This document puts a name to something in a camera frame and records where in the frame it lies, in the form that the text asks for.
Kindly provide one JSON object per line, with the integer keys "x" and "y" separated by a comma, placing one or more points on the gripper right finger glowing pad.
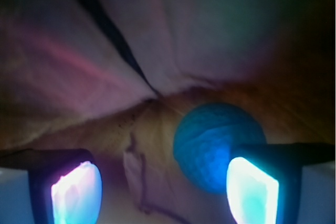
{"x": 282, "y": 183}

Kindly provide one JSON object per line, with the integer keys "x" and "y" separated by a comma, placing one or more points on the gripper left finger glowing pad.
{"x": 50, "y": 186}

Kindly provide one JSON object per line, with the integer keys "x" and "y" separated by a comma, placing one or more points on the blue dimpled ball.
{"x": 204, "y": 140}

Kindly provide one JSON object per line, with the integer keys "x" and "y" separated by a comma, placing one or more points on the brown paper bag bin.
{"x": 117, "y": 76}

